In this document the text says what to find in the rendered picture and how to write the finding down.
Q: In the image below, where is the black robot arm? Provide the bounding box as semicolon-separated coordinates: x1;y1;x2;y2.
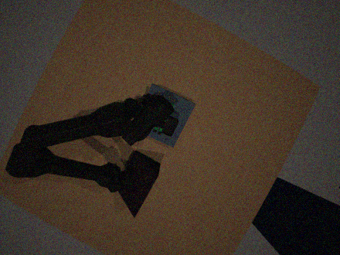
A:
5;93;175;192

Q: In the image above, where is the blue switch panel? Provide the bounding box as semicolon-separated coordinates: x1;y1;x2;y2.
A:
148;83;196;148

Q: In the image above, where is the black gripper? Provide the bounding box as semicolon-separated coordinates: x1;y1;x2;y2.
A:
125;97;179;136

